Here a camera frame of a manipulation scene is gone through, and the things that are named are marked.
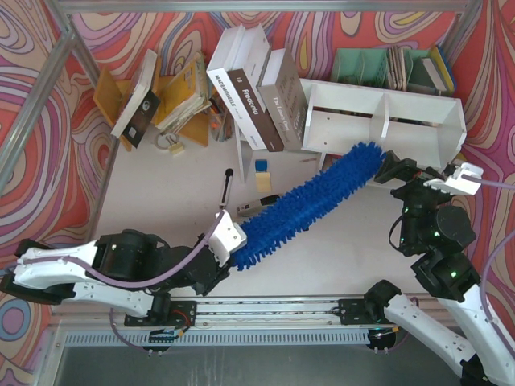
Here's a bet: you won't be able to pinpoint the blue microfiber duster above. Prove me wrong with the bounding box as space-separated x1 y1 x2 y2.
231 142 385 271

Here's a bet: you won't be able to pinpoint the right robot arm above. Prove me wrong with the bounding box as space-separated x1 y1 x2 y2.
364 151 514 385

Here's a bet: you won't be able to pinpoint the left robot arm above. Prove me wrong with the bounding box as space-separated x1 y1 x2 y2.
1 226 246 326

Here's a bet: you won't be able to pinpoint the white bookshelf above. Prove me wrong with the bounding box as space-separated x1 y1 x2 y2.
302 79 467 170

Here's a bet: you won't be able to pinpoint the grey black stapler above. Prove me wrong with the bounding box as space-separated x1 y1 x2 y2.
237 195 281 217

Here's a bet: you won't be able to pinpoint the black white utility knife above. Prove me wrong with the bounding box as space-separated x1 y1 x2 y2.
219 168 234 210

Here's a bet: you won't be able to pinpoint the green file organizer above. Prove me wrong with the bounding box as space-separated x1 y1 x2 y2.
330 47 431 91

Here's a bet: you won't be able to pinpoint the blue yellow book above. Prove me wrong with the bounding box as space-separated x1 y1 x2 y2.
422 46 457 97

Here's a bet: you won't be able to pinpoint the yellow sticky note pad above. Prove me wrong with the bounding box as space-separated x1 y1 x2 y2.
255 172 272 193

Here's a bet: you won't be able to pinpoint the blue eraser block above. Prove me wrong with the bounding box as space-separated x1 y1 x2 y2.
254 159 268 173

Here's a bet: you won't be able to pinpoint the small white shelf stand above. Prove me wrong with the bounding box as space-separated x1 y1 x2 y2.
235 124 253 183

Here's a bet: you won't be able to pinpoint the grey Lonely City book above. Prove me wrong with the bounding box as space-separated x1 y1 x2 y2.
257 47 308 151

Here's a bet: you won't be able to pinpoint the pencil cup with pencils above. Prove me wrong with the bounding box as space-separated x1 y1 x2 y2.
208 93 233 142

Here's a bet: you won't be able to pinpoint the brown Fredonia book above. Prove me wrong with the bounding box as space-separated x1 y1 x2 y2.
228 68 284 152

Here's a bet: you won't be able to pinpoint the yellow worn books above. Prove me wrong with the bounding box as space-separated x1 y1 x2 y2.
154 51 211 133

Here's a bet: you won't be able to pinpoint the black white paperback book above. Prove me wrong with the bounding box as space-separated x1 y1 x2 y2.
111 49 160 148

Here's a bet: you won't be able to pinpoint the white Mademoiselle book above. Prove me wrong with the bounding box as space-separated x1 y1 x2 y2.
207 25 266 150

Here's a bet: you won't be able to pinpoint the yellow wooden book rack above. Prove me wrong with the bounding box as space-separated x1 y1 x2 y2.
93 49 212 150

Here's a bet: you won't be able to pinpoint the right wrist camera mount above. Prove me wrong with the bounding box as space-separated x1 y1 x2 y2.
423 161 484 195

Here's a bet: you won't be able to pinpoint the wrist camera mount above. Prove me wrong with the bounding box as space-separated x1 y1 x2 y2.
208 210 247 266
423 161 484 195

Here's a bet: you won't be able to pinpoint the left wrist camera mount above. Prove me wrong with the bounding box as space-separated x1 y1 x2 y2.
208 210 247 266

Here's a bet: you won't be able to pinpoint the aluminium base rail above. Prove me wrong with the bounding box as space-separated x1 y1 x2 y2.
50 297 488 335

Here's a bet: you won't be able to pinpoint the brass padlock with ring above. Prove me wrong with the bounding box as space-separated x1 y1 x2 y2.
154 133 185 156

